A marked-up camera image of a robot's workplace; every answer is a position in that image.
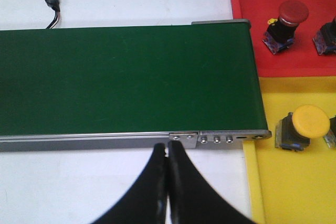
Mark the yellow plastic tray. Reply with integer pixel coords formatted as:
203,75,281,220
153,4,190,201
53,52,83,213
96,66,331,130
243,77,335,223

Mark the yellow mushroom push button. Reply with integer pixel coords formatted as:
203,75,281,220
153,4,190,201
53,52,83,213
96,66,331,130
275,104,330,152

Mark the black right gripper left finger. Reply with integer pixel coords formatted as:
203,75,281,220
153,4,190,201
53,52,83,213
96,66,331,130
94,143,167,223

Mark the small black clip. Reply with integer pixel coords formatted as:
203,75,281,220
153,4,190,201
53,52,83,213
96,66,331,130
45,0,60,12

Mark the red push button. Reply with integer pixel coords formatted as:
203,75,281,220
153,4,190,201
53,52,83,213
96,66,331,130
313,17,335,56
262,0,309,55

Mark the red plastic tray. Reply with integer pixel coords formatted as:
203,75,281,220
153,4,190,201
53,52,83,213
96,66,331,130
231,0,335,77

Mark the green conveyor belt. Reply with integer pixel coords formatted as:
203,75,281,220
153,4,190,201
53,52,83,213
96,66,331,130
1,19,271,152

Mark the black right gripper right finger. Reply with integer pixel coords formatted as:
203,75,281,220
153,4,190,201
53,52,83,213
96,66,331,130
168,141,253,223

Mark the thin multicolour sensor cable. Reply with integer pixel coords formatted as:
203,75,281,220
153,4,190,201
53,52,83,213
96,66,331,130
46,10,61,30

